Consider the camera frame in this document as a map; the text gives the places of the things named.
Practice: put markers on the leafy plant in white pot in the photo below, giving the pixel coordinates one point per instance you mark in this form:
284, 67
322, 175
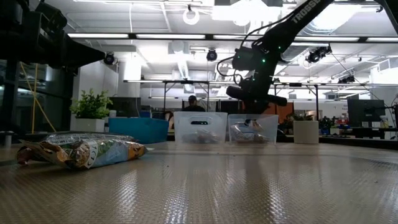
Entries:
90, 105

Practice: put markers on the distant black rig frame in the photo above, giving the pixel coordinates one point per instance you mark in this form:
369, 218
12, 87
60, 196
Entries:
186, 81

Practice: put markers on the dark monitor screen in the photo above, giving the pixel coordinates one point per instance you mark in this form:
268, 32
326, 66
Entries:
124, 107

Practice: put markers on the green orange granola bar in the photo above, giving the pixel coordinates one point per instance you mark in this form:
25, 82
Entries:
262, 138
93, 152

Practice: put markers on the black ceiling-mounted camera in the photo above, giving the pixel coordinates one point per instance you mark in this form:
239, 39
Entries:
346, 79
317, 54
109, 58
212, 55

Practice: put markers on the ceiling strip light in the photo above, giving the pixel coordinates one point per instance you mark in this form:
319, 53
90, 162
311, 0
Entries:
382, 39
326, 39
171, 36
228, 36
98, 35

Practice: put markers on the orange blue granola bar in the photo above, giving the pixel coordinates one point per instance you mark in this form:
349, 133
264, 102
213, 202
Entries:
255, 125

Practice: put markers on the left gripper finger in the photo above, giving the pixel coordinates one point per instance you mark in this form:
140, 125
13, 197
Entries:
84, 54
77, 66

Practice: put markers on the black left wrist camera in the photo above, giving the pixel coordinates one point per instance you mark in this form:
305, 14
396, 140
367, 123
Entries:
49, 17

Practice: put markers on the black computer monitor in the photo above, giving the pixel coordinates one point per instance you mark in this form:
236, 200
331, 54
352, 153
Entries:
365, 110

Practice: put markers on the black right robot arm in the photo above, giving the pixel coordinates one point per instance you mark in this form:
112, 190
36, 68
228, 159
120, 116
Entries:
289, 29

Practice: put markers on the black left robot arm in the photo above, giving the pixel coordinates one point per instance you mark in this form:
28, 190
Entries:
12, 40

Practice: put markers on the translucent plastic storage bin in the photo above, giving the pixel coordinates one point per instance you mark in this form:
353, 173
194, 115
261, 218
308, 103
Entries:
270, 130
186, 123

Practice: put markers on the pale plastic bottle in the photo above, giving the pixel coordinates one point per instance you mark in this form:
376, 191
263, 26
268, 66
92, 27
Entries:
384, 122

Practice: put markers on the blue plastic storage bin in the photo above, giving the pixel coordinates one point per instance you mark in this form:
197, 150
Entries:
136, 130

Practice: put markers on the blue silver granola bar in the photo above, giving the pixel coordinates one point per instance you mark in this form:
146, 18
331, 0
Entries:
90, 137

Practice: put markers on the black office desk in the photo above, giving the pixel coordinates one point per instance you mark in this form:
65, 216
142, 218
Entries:
367, 129

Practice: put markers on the person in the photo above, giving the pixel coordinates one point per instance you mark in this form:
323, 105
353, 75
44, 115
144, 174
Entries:
193, 105

